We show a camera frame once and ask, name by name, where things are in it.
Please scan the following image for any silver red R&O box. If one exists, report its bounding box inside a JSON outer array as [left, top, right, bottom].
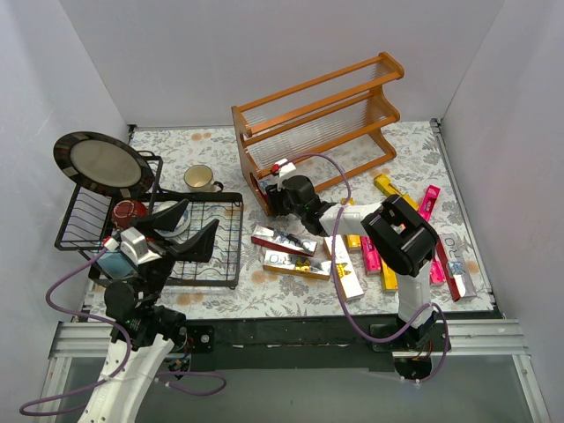
[[251, 226, 317, 256]]

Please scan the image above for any silver gold R&O box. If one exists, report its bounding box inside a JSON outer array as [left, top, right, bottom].
[[263, 250, 330, 280]]

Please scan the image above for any yellow Be You toothpaste box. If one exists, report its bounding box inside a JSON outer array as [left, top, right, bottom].
[[339, 198, 361, 252]]

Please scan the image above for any white gold R&O box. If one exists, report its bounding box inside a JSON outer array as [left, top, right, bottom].
[[335, 235, 364, 302]]

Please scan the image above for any pink Be You toothpaste box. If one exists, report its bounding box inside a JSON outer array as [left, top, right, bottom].
[[418, 185, 441, 221]]

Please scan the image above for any silver R&O Ice Mint box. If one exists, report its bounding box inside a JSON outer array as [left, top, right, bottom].
[[436, 234, 477, 302]]

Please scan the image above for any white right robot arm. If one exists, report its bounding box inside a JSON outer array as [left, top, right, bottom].
[[265, 175, 440, 351]]

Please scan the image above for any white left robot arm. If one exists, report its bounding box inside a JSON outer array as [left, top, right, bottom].
[[79, 199, 219, 422]]

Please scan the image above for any wooden three-tier shelf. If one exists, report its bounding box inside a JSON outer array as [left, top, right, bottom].
[[231, 52, 404, 215]]

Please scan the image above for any blue cup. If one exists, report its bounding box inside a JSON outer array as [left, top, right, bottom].
[[97, 251, 134, 279]]

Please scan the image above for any red ceramic cup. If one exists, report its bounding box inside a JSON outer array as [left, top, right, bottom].
[[111, 199, 148, 229]]

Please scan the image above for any cream ceramic mug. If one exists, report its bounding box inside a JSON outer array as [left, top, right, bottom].
[[183, 165, 224, 193]]

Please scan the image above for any floral patterned table mat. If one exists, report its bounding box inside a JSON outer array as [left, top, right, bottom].
[[131, 122, 495, 319]]

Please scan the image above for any dark rimmed ceramic plate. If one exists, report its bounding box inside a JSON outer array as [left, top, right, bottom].
[[53, 131, 155, 199]]

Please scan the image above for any small pink toothpaste box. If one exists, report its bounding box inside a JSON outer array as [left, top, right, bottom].
[[360, 236, 382, 276]]

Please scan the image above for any orange gold toothpaste box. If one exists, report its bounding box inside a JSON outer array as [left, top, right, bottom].
[[381, 260, 398, 293]]

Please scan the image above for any pink toothpaste box lower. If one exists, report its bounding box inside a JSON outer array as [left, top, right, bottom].
[[430, 256, 447, 286]]

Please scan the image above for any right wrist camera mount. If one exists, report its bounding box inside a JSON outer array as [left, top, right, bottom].
[[271, 159, 296, 179]]

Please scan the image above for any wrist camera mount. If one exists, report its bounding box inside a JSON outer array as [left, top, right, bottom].
[[102, 227, 161, 266], [271, 159, 296, 179]]

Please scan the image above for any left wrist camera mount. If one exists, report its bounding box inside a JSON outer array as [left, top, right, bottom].
[[102, 227, 161, 266]]

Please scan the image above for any black wire dish rack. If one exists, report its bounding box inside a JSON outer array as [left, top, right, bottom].
[[54, 150, 245, 290]]

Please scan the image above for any aluminium frame rail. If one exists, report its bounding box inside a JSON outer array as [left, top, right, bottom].
[[34, 317, 552, 423]]

